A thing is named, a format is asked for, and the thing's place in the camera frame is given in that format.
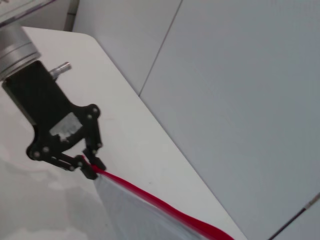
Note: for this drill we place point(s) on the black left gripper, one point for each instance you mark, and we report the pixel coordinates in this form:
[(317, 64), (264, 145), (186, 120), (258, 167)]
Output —
[(42, 100)]

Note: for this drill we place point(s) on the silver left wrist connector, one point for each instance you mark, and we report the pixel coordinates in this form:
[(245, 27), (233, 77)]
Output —
[(61, 68)]

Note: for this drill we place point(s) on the clear red-zipper document bag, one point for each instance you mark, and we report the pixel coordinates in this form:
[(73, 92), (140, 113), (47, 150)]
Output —
[(140, 212)]

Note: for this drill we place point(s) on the thin black background pole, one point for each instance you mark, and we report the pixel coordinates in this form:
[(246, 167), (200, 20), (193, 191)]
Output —
[(287, 224)]

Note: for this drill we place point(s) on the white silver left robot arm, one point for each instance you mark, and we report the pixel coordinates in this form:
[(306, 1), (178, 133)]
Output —
[(15, 52)]

